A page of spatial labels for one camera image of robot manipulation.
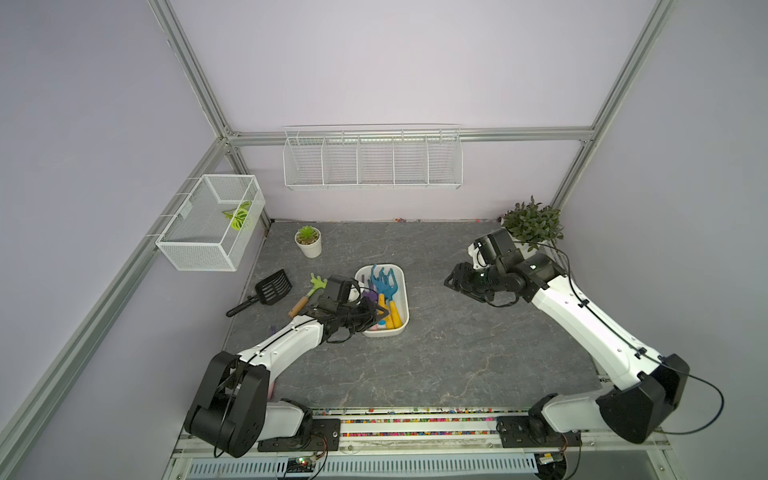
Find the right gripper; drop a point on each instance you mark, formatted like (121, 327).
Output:
(461, 278)

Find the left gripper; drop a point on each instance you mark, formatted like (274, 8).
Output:
(369, 316)

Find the teal rake yellow handle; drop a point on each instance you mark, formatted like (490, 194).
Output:
(392, 285)
(382, 302)

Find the white plastic storage box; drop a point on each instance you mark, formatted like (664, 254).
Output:
(401, 299)

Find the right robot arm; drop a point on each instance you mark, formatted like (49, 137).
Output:
(645, 388)

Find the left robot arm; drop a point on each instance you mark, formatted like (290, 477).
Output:
(232, 411)

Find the large white potted plant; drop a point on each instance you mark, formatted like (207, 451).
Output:
(533, 224)

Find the small white potted succulent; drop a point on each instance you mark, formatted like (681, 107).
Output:
(309, 240)

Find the black plastic scoop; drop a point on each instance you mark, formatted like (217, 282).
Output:
(268, 291)

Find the green leaf in basket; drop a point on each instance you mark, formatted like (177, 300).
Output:
(239, 217)

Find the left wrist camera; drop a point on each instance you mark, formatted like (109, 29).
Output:
(340, 289)

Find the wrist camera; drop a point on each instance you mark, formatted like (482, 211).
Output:
(483, 253)
(340, 289)

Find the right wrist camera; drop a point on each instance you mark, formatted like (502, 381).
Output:
(483, 253)

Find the green rake wooden handle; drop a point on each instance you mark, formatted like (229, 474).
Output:
(317, 283)

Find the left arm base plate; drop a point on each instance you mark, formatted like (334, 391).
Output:
(320, 434)

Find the white wire wall shelf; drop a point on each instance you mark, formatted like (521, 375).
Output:
(384, 156)

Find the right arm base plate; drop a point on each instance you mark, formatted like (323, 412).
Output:
(528, 431)

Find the white mesh wall basket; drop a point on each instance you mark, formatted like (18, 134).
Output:
(198, 236)

